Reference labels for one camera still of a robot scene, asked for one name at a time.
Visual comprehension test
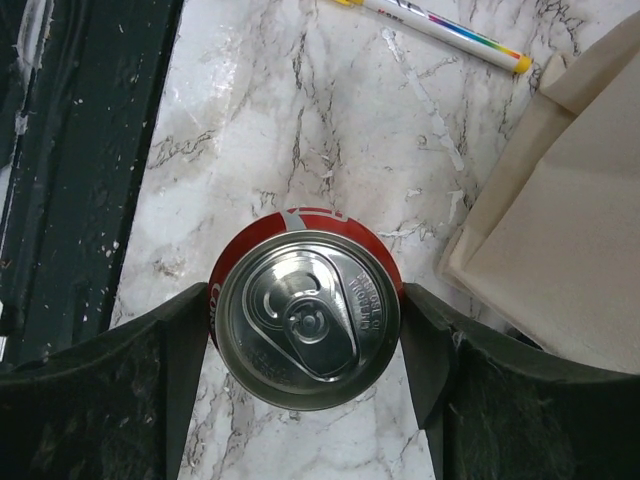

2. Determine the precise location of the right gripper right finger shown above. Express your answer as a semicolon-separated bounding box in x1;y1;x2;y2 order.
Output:
400;284;639;479

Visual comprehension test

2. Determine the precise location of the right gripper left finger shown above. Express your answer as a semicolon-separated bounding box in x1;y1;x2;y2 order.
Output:
1;282;209;479

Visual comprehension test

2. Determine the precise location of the cream canvas tote bag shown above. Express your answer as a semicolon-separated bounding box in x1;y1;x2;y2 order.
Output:
438;15;639;374

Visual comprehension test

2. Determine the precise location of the red soda can front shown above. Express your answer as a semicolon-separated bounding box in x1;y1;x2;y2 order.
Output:
208;207;403;411

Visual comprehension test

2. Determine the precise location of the yellow white marker pen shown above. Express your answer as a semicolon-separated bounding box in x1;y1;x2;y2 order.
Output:
339;0;533;74

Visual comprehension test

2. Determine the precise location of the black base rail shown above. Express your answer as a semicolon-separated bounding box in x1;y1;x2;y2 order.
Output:
1;1;183;372

